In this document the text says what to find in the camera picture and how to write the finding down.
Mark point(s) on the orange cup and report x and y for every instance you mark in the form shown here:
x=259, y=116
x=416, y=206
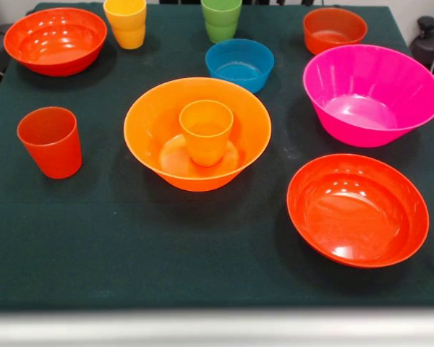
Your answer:
x=206, y=144

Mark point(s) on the large orange bowl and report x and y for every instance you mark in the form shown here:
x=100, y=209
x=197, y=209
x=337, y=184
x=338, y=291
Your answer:
x=152, y=137

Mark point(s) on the large pink bowl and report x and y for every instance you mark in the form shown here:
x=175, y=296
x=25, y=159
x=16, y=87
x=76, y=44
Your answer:
x=365, y=108

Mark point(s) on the small red bowl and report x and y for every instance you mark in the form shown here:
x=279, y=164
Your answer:
x=332, y=27

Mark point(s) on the blue bowl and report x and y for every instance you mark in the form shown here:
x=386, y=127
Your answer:
x=238, y=58

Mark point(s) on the dark green table cloth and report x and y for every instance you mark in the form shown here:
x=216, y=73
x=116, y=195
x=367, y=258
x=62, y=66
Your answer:
x=94, y=235

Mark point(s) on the large red bowl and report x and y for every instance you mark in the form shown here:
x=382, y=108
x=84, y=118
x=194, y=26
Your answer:
x=54, y=54
x=354, y=217

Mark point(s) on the green cup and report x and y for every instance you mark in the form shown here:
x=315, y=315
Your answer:
x=220, y=29

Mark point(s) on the yellow cup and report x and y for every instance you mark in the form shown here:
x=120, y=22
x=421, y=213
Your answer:
x=130, y=36

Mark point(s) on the red cup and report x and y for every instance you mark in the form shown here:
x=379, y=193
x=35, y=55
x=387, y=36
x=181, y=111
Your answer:
x=54, y=152

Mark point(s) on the black round device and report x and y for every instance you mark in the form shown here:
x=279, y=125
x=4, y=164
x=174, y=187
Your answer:
x=426, y=47

